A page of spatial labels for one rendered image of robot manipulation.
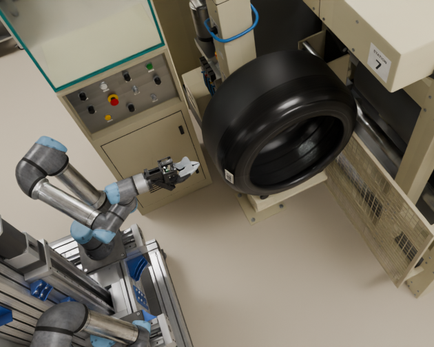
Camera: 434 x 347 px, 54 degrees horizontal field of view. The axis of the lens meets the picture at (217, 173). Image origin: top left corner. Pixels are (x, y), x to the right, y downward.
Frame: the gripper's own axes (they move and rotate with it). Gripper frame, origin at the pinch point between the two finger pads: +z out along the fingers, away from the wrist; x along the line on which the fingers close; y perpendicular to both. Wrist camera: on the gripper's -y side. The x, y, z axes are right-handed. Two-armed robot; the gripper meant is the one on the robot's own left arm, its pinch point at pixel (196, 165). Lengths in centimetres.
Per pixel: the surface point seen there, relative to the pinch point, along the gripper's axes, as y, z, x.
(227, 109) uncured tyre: 21.4, 15.6, 3.5
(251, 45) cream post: 23, 37, 28
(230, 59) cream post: 20.0, 28.0, 28.5
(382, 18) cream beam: 62, 51, -20
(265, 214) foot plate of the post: -117, 48, 24
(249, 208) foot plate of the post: -118, 41, 33
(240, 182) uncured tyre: -3.2, 13.0, -12.2
